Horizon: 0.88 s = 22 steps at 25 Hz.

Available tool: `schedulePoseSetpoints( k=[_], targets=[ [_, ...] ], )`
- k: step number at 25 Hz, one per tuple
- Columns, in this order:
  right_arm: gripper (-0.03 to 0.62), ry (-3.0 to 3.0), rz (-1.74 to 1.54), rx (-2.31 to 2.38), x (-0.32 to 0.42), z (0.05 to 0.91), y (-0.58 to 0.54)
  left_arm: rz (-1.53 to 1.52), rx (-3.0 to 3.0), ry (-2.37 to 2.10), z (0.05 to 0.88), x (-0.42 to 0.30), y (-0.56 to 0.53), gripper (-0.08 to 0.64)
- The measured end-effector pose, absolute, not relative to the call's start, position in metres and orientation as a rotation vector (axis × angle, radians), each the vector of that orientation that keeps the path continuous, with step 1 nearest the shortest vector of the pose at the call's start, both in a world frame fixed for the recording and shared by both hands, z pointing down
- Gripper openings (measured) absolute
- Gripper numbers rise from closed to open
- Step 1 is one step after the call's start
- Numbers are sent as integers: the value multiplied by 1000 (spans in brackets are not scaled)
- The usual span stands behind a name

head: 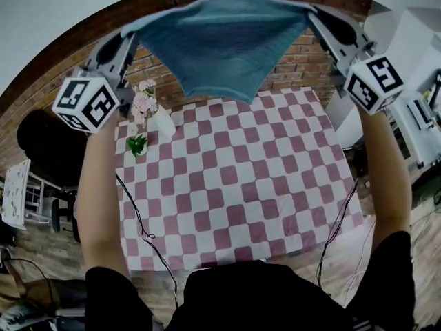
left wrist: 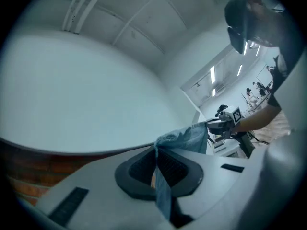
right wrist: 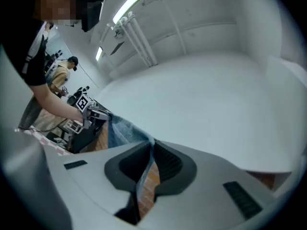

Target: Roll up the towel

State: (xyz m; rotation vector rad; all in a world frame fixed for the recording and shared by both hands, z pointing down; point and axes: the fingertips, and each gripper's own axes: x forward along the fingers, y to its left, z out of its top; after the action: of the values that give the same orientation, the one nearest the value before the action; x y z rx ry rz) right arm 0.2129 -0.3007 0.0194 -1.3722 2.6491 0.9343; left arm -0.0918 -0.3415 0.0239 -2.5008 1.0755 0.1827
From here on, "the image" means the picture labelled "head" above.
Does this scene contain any pink white checkered tablecloth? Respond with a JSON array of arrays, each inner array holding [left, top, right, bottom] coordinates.
[[114, 86, 366, 272]]

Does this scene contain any white side table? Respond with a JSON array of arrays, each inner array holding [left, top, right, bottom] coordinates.
[[387, 70, 441, 170]]

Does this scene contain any person's left forearm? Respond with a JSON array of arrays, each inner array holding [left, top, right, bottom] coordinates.
[[74, 108, 132, 282]]

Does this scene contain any small potted green plant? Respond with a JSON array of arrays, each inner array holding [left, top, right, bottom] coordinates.
[[126, 133, 149, 157]]

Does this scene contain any white vase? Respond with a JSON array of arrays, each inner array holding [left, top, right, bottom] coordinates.
[[147, 105, 176, 138]]

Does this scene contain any person's right forearm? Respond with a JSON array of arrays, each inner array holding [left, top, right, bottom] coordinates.
[[358, 110, 413, 254]]

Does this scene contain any blue towel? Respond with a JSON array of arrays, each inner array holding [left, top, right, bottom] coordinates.
[[120, 0, 318, 105]]

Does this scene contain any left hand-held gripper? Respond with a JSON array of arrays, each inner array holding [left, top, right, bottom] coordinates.
[[50, 31, 141, 134]]

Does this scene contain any pink flower bouquet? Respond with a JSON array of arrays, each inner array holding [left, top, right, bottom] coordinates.
[[130, 78, 159, 126]]

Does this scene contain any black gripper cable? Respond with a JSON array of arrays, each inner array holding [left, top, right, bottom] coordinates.
[[316, 177, 359, 289], [115, 174, 180, 310]]

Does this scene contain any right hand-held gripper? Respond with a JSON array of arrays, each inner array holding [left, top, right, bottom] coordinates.
[[306, 3, 405, 117]]

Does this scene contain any white printed board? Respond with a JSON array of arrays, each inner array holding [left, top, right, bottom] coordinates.
[[1, 159, 32, 232]]

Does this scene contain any person's black shirt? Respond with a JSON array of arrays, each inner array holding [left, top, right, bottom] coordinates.
[[84, 231, 416, 331]]

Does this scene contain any white metal rack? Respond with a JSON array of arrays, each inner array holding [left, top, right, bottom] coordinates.
[[25, 170, 76, 225]]

